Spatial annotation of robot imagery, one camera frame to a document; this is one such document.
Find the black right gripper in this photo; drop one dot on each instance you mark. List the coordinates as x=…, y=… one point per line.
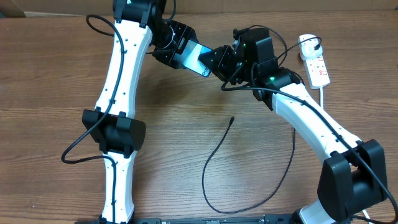
x=218, y=66

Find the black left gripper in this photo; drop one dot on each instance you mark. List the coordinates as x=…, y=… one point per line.
x=185, y=32

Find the dark blue smartphone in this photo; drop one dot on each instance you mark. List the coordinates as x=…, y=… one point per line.
x=189, y=58

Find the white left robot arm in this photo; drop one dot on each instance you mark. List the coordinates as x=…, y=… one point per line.
x=139, y=30

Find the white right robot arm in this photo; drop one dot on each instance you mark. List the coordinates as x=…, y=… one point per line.
x=353, y=176

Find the white charger plug adapter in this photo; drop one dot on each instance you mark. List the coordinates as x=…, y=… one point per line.
x=310, y=46

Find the white power strip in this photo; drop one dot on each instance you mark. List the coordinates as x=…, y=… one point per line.
x=317, y=73

